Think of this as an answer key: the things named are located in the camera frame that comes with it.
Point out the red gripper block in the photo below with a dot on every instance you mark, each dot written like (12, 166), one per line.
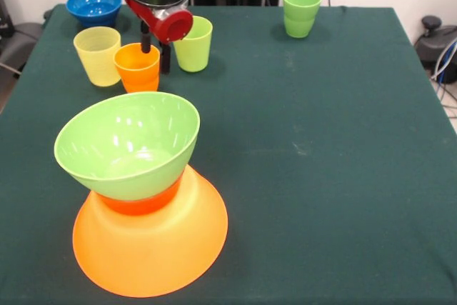
(168, 23)

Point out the orange cup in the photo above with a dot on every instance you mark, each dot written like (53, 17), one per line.
(139, 73)

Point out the lime cup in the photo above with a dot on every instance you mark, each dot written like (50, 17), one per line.
(194, 51)

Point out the green bowl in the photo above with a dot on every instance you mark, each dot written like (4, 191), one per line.
(125, 140)

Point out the red-orange bowl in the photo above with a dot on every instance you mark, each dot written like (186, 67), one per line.
(143, 205)

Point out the large orange bowl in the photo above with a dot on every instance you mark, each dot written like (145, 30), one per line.
(150, 248)

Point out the yellow cup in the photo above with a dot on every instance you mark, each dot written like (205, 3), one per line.
(98, 58)

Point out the blue bowl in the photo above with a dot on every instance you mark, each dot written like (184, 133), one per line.
(93, 8)

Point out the green cup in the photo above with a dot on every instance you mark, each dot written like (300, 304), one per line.
(301, 15)

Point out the black equipment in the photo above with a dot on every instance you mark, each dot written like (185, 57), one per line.
(4, 12)

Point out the dark green tablecloth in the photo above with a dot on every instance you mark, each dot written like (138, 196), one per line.
(321, 194)

